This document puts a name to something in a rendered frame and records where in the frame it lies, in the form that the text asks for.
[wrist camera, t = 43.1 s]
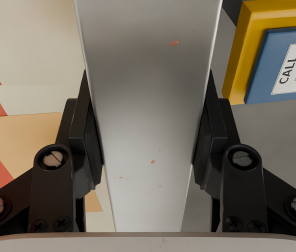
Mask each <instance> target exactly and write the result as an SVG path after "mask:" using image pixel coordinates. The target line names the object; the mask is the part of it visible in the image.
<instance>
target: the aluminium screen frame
mask: <svg viewBox="0 0 296 252"><path fill-rule="evenodd" d="M222 4H223V0H73V5H74V11H75V16H76V22H77V27H78V32H79V38H80V43H81V49H82V54H83V59H84V65H85V70H86V76H87V81H88V87H89V92H90V97H91V103H92V108H93V114H94V119H95V125H96V130H97V135H98V141H99V146H100V152H101V157H102V162H103V168H104V173H105V179H106V184H107V190H108V195H109V200H110V206H111V211H112V217H113V222H114V228H115V232H181V227H182V222H183V216H184V211H185V206H186V200H187V195H188V189H189V184H190V178H191V173H192V167H193V162H194V156H195V151H196V145H197V140H198V134H199V129H200V124H201V118H202V113H203V108H204V102H205V97H206V91H207V86H208V80H209V75H210V69H211V64H212V59H213V53H214V48H215V42H216V37H217V31H218V26H219V20H220V15H221V10H222Z"/></svg>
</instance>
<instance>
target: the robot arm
mask: <svg viewBox="0 0 296 252"><path fill-rule="evenodd" d="M102 169H103V160H102V155H101V149H100V144H99V139H98V133H97V128H96V122H95V117H94V111H93V106H92V101H91V95H90V90H89V84H88V79H87V74H86V69H84V71H83V76H82V80H81V84H80V88H79V92H78V97H77V98H68V99H67V100H66V103H65V107H64V110H63V114H62V118H61V121H60V125H59V129H58V132H57V136H56V140H55V143H54V144H49V145H47V146H45V147H43V148H42V149H40V150H39V151H38V152H37V153H36V155H35V157H34V160H33V167H32V168H31V169H29V170H28V171H26V172H25V173H23V174H21V175H20V176H18V177H17V178H15V179H14V180H12V181H11V182H9V183H8V184H6V185H5V186H3V187H2V188H0V252H296V188H294V187H293V186H291V185H290V184H288V183H286V182H285V181H283V180H282V179H280V178H279V177H277V176H276V175H274V174H273V173H271V172H270V171H268V170H267V169H265V168H263V164H262V158H261V156H260V154H259V153H258V151H256V150H255V149H254V148H253V147H251V146H249V145H246V144H242V143H241V141H240V137H239V134H238V130H237V126H236V123H235V119H234V115H233V112H232V108H231V104H230V101H229V99H228V98H218V94H217V90H216V85H215V81H214V77H213V73H212V70H211V69H210V73H209V78H208V84H207V89H206V94H205V100H204V105H203V111H202V116H201V121H200V127H199V132H198V138H197V143H196V149H195V154H194V159H193V171H194V179H195V183H196V184H198V185H200V189H201V190H205V192H206V193H208V194H209V195H210V196H211V201H210V223H209V232H87V228H86V207H85V195H87V194H88V193H89V192H90V191H91V190H95V189H96V185H98V184H100V183H101V177H102Z"/></svg>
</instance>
